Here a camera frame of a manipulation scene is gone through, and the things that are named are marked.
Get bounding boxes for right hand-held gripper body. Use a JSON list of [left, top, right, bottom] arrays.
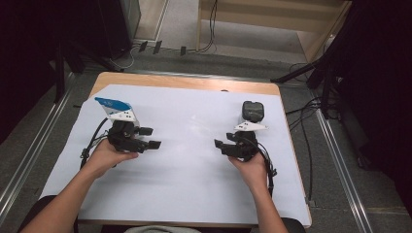
[[224, 120, 269, 163]]

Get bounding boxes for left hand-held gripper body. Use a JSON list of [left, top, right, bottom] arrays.
[[106, 110, 147, 153]]

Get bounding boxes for white blue printed packet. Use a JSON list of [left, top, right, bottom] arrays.
[[94, 96, 134, 115]]

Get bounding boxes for person's right hand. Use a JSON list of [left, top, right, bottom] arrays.
[[227, 151, 270, 192]]

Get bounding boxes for person's left hand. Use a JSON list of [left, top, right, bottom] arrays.
[[85, 139, 140, 179]]

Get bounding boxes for white table sheet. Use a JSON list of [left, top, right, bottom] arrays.
[[38, 83, 312, 227]]

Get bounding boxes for wooden table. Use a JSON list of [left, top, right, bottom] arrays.
[[77, 71, 314, 229]]

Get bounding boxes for person's grey clothing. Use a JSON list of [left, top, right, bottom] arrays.
[[123, 225, 202, 233]]

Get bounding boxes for black metal stand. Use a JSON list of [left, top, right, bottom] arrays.
[[270, 48, 341, 120], [51, 40, 125, 104]]

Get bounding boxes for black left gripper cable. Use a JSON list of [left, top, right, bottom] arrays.
[[80, 117, 112, 170]]

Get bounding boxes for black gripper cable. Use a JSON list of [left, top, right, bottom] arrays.
[[80, 117, 112, 170], [247, 138, 278, 198]]

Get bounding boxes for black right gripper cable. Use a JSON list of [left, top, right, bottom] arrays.
[[247, 138, 278, 198]]

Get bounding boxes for black floor cables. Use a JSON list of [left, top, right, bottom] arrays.
[[285, 62, 326, 202]]

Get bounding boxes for white floor cable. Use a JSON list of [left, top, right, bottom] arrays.
[[109, 44, 136, 71]]

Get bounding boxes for metal floor rail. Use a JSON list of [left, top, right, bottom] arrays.
[[0, 72, 76, 225], [311, 90, 374, 233]]

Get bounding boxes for black hanging cable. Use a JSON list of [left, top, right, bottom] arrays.
[[196, 0, 219, 53]]

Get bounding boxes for light wooden frame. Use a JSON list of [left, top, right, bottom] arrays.
[[195, 0, 353, 64]]

